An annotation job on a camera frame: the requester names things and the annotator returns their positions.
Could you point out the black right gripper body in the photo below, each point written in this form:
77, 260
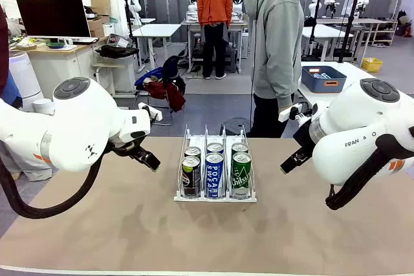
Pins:
304, 140

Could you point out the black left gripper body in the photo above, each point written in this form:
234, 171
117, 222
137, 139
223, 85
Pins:
124, 151

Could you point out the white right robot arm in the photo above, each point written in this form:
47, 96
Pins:
355, 127

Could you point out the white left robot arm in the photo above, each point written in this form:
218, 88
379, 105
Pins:
81, 121

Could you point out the black Pepsi can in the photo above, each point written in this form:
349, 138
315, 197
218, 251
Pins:
192, 151
191, 179

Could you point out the green Chilsung cider can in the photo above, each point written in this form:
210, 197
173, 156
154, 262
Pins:
240, 147
241, 176

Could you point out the chair with piled clothes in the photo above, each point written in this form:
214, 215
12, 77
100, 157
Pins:
161, 91

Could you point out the large white table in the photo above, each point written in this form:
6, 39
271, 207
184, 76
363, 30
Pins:
352, 72

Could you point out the small white side table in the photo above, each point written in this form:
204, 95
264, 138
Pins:
106, 65

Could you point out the white paper roll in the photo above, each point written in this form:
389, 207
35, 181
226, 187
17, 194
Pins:
43, 106

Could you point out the black bag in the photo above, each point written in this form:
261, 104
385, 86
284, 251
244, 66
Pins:
116, 51

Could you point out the yellow plastic crate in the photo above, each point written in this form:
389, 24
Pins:
372, 65

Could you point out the white desk wooden top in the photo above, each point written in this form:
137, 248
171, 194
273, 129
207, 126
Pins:
64, 62

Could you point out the black tripod stand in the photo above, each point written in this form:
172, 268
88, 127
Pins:
313, 30
347, 37

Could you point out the white background desk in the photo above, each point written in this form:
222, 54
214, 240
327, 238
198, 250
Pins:
323, 30
155, 30

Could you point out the person in grey hoodie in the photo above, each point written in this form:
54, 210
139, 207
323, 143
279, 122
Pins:
275, 30

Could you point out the small cardboard box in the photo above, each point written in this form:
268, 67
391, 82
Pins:
95, 27

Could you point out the white air purifier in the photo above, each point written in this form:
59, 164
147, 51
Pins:
22, 72

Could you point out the wooden shelf unit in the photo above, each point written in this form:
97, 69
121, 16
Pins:
381, 30

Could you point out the tall cardboard box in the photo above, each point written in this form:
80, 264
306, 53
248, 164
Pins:
99, 1

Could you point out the black computer monitor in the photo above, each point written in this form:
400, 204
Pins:
51, 17

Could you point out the person in orange hoodie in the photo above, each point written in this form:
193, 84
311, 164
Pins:
215, 1

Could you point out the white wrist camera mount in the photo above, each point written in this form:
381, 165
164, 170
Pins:
153, 112
288, 112

